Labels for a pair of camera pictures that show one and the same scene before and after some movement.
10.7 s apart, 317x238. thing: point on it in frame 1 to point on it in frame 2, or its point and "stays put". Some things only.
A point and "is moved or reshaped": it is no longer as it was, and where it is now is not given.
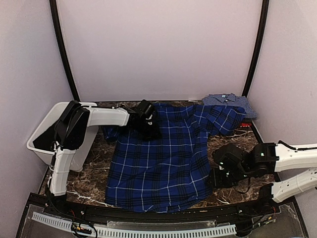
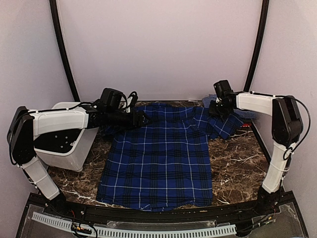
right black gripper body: (228, 180) to (219, 110)
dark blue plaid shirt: (169, 173) is moved or reshaped
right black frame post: (261, 34) stays put
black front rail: (46, 203) stays put
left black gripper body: (146, 132) to (114, 119)
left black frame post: (54, 13) stays put
